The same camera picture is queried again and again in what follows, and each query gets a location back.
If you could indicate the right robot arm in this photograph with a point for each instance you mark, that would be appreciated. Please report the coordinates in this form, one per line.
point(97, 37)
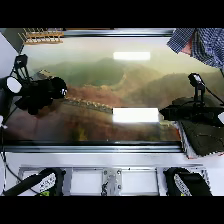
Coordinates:
point(206, 115)

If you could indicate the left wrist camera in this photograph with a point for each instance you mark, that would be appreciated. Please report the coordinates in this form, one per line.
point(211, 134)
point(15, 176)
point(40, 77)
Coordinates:
point(21, 63)

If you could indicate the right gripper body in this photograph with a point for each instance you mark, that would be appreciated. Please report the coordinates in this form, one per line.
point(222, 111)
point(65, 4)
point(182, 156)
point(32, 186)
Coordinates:
point(175, 112)

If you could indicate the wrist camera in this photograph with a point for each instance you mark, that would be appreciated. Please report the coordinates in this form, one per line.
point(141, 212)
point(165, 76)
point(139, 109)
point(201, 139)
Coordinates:
point(21, 63)
point(196, 81)

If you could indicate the dark checked garment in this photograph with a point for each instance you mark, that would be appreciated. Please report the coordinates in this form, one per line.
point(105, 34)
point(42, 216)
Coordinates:
point(205, 136)

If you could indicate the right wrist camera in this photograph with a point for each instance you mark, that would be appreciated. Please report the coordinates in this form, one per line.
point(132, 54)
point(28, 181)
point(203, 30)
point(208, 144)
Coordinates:
point(196, 81)

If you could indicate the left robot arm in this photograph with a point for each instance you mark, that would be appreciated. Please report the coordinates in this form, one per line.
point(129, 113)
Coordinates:
point(40, 93)

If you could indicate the person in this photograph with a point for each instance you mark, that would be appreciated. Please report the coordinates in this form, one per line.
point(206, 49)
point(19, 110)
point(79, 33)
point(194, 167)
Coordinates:
point(206, 43)

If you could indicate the silver frame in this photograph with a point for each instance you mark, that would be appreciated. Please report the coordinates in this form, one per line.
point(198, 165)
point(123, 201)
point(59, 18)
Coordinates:
point(111, 181)

